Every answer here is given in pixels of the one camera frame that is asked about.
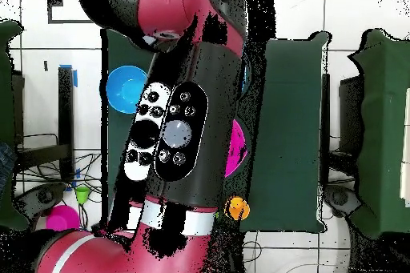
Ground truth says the large pink bowl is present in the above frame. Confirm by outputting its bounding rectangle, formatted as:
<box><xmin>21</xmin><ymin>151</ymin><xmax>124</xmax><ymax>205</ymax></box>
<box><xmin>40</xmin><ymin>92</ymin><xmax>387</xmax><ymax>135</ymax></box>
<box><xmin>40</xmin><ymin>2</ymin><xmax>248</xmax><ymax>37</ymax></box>
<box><xmin>223</xmin><ymin>118</ymin><xmax>248</xmax><ymax>179</ymax></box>

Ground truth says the orange cup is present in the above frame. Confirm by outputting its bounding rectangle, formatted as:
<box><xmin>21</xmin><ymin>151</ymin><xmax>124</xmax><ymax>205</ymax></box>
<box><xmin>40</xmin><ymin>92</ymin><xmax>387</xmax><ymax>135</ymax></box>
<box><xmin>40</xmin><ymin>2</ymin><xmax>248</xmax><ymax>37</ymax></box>
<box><xmin>223</xmin><ymin>195</ymin><xmax>251</xmax><ymax>222</ymax></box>

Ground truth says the dark green table cloth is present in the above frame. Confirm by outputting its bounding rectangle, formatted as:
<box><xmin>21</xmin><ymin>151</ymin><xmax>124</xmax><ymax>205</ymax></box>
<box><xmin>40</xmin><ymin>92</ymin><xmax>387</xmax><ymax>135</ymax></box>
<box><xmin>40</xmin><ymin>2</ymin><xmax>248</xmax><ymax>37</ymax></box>
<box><xmin>100</xmin><ymin>27</ymin><xmax>331</xmax><ymax>234</ymax></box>

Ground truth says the small green cup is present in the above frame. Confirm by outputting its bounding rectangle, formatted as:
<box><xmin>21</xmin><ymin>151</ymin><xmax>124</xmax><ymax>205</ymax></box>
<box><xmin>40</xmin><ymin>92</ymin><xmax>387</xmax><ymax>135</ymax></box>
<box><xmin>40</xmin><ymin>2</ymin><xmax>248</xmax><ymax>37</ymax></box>
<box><xmin>74</xmin><ymin>186</ymin><xmax>91</xmax><ymax>205</ymax></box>

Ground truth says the blue tape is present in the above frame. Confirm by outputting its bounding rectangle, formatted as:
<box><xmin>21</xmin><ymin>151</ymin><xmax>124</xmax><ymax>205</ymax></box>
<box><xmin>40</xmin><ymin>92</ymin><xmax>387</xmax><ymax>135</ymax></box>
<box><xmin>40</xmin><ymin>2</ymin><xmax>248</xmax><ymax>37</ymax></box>
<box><xmin>58</xmin><ymin>63</ymin><xmax>78</xmax><ymax>88</ymax></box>

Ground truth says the black box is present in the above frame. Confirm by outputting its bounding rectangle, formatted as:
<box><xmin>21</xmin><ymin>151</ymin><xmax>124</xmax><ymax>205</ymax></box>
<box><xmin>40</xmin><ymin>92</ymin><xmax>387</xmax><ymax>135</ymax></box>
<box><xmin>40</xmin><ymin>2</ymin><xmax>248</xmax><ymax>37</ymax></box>
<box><xmin>338</xmin><ymin>75</ymin><xmax>364</xmax><ymax>155</ymax></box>

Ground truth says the black equipment base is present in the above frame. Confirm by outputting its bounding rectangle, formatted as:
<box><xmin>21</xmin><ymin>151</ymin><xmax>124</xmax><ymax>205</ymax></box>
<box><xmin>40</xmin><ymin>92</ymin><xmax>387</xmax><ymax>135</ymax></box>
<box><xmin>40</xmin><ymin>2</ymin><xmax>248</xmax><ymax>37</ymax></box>
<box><xmin>14</xmin><ymin>182</ymin><xmax>67</xmax><ymax>219</ymax></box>
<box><xmin>322</xmin><ymin>184</ymin><xmax>361</xmax><ymax>218</ymax></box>

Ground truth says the pink cup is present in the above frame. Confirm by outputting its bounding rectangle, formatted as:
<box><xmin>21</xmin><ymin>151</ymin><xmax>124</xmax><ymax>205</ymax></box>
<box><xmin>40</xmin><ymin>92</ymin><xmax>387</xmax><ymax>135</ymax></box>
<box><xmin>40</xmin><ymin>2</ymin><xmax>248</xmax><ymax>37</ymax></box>
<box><xmin>45</xmin><ymin>204</ymin><xmax>81</xmax><ymax>231</ymax></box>

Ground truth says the green cloth covered table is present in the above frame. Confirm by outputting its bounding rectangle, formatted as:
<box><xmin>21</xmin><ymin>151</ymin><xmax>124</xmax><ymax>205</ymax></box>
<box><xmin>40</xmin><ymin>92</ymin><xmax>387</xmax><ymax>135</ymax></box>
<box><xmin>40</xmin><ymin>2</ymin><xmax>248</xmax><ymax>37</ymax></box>
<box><xmin>0</xmin><ymin>18</ymin><xmax>31</xmax><ymax>231</ymax></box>
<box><xmin>348</xmin><ymin>28</ymin><xmax>410</xmax><ymax>240</ymax></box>

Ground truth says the dark blue fabric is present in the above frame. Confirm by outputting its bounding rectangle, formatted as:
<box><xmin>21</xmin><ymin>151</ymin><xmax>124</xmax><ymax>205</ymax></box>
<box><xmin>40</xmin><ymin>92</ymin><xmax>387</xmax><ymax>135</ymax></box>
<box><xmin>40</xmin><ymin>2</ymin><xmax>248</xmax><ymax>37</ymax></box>
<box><xmin>0</xmin><ymin>141</ymin><xmax>18</xmax><ymax>191</ymax></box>

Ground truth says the black post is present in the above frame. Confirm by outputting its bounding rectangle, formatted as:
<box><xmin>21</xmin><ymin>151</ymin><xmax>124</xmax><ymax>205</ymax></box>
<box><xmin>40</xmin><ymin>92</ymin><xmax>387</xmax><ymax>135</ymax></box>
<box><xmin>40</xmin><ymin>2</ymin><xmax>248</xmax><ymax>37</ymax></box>
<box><xmin>320</xmin><ymin>73</ymin><xmax>332</xmax><ymax>171</ymax></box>

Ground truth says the black stand frame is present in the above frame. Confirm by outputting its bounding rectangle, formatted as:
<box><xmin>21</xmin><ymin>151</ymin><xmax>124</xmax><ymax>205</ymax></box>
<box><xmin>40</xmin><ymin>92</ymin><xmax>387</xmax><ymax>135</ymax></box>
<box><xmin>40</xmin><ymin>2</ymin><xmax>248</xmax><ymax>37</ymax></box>
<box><xmin>12</xmin><ymin>65</ymin><xmax>76</xmax><ymax>184</ymax></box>

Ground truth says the black cable tangle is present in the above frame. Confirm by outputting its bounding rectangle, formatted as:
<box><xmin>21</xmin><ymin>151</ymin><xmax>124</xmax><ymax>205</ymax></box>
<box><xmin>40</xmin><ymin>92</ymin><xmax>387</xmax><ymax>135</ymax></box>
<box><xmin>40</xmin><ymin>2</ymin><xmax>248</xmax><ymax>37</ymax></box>
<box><xmin>14</xmin><ymin>152</ymin><xmax>103</xmax><ymax>231</ymax></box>

